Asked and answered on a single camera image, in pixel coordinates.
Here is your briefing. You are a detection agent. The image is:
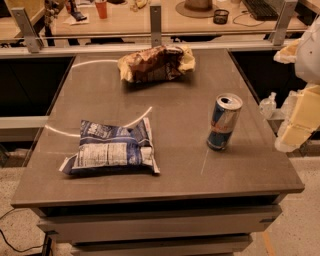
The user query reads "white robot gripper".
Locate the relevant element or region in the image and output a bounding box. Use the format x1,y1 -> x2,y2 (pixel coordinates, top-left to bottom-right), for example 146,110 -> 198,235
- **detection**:
273,17 -> 320,152

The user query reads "brown chip bag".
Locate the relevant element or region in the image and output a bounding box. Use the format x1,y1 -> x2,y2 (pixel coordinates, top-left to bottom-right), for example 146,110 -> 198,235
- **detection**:
118,45 -> 196,83

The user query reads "blue chip bag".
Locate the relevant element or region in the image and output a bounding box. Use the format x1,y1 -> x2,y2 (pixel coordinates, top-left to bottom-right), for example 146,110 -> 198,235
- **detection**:
59,117 -> 160,175

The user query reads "clear sanitizer bottle right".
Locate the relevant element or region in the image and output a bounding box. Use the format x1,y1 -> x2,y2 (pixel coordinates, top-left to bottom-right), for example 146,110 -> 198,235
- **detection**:
281,91 -> 297,117

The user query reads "clear sanitizer bottle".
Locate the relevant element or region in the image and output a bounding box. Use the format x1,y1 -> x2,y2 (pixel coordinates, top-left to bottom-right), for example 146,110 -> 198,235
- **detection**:
281,91 -> 297,117
259,92 -> 277,119

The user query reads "clear sanitizer bottle left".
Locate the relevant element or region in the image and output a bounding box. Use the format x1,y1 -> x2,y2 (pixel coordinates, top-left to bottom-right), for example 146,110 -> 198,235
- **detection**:
259,92 -> 277,119

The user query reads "blue silver energy drink can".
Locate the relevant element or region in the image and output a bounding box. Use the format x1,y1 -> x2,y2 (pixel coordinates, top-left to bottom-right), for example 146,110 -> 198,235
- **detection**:
207,93 -> 243,151

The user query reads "black computer keyboard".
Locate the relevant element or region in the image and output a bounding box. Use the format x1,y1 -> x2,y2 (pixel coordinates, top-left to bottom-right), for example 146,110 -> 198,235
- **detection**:
242,0 -> 284,21

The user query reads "black mesh pen cup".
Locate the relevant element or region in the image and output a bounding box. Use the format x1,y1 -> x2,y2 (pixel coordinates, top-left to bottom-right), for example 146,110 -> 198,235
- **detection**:
213,9 -> 229,25

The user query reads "tan brimmed hat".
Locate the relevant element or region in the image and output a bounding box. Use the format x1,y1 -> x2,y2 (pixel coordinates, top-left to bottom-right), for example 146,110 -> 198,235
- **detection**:
175,0 -> 218,18

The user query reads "orange plastic cup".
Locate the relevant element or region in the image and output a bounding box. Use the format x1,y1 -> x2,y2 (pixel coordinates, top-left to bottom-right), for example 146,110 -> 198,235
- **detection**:
95,0 -> 107,19

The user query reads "metal railing with posts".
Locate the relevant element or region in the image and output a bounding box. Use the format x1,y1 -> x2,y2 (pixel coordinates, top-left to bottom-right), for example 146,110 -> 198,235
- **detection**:
0,0 -> 320,60

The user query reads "black cable on desk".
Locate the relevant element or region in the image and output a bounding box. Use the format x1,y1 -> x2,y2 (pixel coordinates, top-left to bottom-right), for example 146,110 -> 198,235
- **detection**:
232,11 -> 266,28

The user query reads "black floor cable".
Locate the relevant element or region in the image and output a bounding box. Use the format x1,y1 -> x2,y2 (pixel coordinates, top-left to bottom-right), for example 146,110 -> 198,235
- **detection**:
0,208 -> 46,253

